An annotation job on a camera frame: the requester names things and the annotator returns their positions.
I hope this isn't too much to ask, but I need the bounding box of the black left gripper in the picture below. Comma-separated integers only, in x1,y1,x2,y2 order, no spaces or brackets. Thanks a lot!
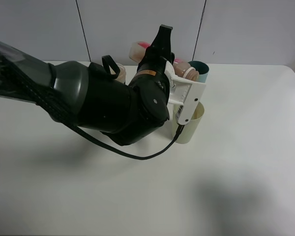
129,25,175,98

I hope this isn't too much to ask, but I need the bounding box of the blue sleeved paper cup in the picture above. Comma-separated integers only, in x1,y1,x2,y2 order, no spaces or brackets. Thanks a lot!
103,63,126,84

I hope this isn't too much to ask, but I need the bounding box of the teal plastic cup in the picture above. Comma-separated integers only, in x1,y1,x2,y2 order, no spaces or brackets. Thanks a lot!
189,60,209,83

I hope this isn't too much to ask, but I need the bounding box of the clear plastic drink bottle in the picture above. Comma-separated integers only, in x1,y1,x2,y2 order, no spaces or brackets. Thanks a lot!
129,41,200,82

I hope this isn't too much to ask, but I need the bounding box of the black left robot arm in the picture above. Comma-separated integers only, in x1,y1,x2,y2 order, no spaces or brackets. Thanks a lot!
0,25,174,146

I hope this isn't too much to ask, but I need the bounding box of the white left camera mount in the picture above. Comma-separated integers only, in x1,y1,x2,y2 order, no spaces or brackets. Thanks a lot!
165,61,206,125

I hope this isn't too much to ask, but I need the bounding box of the pale green plastic cup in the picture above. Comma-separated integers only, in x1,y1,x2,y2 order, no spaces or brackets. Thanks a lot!
172,102,205,144

